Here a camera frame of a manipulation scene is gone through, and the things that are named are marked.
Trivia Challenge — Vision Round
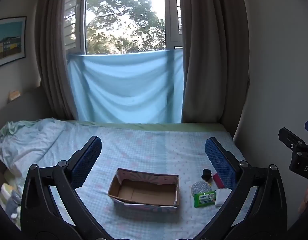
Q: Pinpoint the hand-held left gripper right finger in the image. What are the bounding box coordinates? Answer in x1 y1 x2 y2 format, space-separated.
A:
199 137 288 240

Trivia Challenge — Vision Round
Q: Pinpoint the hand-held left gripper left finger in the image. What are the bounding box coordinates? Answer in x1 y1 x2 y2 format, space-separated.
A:
20 135 106 240

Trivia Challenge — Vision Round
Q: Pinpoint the cardboard box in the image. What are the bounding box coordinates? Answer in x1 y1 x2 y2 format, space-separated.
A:
108 168 180 207

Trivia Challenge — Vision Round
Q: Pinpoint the person's right hand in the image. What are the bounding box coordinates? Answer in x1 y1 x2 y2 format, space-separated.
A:
298 182 308 214

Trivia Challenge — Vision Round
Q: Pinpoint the pink flat packet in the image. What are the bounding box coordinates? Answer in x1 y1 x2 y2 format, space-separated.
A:
212 173 225 189

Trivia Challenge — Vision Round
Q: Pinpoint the round silver glitter puff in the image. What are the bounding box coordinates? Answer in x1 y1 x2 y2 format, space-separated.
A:
191 181 212 197

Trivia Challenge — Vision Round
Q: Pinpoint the white tissue packet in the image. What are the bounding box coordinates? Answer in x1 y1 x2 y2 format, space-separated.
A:
215 188 232 207

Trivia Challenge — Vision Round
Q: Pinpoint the green wet wipes packet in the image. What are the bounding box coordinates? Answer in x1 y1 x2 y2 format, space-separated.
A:
194 190 217 208

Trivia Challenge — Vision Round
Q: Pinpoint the crumpled light blue quilt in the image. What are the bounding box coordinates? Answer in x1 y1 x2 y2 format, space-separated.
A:
0 118 77 183

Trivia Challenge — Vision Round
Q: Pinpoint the checked light blue bed sheet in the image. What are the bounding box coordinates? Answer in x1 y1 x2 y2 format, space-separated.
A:
0 119 259 240

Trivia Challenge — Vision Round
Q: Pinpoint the pale green mattress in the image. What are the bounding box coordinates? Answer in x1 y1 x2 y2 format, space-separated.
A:
66 120 229 132

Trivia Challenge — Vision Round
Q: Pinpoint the light blue hanging cloth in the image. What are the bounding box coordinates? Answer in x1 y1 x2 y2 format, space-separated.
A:
67 49 185 124

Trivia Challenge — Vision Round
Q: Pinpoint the beige curtain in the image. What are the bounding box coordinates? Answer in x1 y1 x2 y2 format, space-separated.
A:
35 0 89 120
179 0 250 132

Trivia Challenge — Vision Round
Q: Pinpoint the small tan box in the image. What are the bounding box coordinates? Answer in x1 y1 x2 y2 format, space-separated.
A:
8 89 21 101

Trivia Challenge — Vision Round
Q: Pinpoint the glass window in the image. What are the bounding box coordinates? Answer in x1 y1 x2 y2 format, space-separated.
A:
64 0 184 55

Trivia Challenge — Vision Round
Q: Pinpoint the framed wall poster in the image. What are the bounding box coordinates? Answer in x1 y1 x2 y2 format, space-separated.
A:
0 16 27 70

